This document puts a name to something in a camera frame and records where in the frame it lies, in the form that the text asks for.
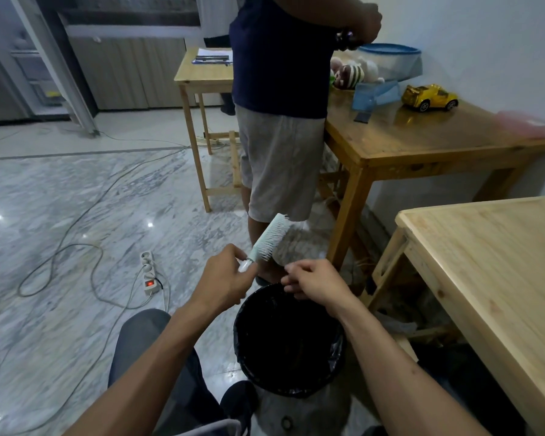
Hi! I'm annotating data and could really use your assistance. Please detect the papers with pen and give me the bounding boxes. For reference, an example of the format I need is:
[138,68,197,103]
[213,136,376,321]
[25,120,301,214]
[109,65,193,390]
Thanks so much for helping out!
[192,48,234,67]

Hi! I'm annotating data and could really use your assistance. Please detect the wood grain kitchen cabinet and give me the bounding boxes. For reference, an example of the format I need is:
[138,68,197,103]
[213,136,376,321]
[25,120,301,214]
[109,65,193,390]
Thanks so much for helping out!
[59,8,223,110]

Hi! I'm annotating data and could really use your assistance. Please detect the person's left hand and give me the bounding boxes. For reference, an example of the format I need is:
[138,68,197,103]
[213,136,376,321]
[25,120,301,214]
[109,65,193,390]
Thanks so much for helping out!
[188,243,259,319]

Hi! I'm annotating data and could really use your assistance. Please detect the yellow toy car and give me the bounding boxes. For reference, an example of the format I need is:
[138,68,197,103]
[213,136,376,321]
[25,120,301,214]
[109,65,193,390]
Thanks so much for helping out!
[400,84,460,113]

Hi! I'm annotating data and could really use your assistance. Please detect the grey floor cable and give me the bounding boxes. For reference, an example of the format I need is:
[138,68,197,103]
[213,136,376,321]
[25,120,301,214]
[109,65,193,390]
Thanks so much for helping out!
[17,147,191,310]

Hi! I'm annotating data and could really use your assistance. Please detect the grey refrigerator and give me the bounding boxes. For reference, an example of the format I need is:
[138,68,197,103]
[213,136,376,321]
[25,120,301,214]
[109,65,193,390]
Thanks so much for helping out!
[0,0,99,134]

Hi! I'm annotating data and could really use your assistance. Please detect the blue plastic tray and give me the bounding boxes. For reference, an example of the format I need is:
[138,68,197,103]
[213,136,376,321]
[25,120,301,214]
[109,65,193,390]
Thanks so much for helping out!
[352,80,403,112]

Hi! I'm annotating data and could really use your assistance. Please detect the person's left forearm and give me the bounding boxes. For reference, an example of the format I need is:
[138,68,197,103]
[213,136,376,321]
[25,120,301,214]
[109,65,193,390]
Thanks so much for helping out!
[63,303,223,436]

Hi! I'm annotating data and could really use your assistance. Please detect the person's right hand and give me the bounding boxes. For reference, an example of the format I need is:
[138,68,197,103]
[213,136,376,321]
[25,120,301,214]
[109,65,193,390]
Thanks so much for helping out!
[280,258,360,317]

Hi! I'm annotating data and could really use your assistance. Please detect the dark brown wooden table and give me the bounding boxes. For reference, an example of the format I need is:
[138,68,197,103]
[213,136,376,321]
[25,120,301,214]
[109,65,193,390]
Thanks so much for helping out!
[317,84,545,277]

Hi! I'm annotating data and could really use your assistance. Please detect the white power strip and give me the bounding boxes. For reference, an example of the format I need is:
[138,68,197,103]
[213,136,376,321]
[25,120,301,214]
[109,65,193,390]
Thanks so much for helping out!
[139,251,162,296]

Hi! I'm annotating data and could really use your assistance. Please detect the grey trash bin black liner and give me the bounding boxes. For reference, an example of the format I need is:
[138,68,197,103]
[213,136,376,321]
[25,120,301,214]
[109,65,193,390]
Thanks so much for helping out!
[233,282,348,436]

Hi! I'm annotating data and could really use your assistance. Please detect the clear container blue lid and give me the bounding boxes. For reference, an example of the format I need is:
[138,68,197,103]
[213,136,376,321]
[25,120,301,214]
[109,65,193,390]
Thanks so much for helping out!
[357,42,423,82]

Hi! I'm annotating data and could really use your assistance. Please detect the small light wooden table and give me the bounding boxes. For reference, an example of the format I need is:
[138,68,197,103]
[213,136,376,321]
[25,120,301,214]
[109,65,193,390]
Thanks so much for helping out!
[174,47,242,213]

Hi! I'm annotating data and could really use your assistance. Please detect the person's black shoe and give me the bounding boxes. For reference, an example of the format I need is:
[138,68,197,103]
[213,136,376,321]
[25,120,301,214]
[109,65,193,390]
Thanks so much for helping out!
[220,380,260,436]

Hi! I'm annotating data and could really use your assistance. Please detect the pink plastic box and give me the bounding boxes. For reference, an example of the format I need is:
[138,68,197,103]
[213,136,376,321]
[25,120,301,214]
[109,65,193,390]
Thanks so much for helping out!
[497,111,545,140]

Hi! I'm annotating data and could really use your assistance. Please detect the striped plush toy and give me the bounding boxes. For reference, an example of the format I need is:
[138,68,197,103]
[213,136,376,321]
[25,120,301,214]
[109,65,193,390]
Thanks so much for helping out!
[330,56,386,90]

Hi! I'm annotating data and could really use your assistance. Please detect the person's left leg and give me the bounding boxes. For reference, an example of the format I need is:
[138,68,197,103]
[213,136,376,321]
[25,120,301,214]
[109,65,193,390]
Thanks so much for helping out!
[108,308,228,436]

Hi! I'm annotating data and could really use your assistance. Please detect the person's right forearm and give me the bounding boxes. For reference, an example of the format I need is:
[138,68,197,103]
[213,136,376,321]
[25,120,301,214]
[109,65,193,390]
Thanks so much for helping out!
[340,299,491,436]

